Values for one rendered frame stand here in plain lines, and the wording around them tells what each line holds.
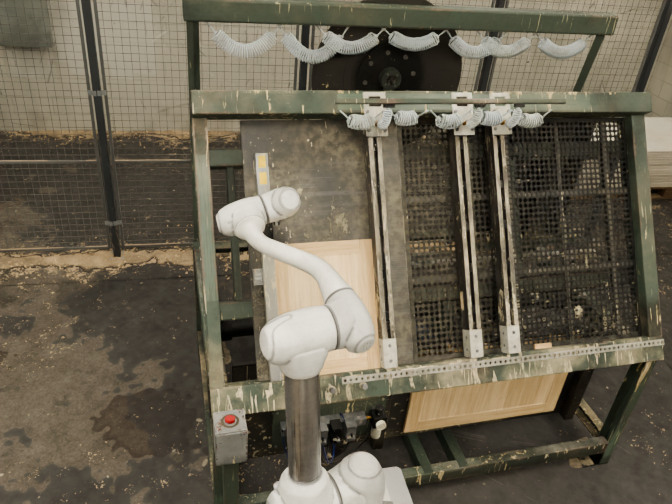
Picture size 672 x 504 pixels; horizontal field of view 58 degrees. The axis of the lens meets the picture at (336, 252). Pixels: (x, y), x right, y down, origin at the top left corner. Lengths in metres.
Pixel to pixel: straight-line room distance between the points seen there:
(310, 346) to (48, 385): 2.61
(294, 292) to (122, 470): 1.45
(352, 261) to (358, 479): 1.01
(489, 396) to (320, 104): 1.76
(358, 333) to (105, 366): 2.61
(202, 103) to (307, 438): 1.39
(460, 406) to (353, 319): 1.74
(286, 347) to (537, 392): 2.15
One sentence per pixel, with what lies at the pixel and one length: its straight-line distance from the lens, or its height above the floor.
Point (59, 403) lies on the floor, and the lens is 3.92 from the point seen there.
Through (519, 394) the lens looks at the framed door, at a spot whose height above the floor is 0.42.
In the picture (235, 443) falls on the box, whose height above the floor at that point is 0.87.
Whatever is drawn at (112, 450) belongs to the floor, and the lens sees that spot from 3.61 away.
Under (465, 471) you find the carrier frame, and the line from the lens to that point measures 3.40.
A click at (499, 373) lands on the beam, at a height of 0.84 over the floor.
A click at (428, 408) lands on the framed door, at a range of 3.27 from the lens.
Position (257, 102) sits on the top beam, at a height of 1.88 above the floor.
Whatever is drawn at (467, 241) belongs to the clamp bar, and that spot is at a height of 1.34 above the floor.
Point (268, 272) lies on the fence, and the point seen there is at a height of 1.28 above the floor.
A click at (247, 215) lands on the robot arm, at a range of 2.02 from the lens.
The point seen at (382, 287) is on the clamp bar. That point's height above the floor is 1.21.
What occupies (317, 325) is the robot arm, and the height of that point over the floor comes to 1.67.
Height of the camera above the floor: 2.71
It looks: 32 degrees down
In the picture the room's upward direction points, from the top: 6 degrees clockwise
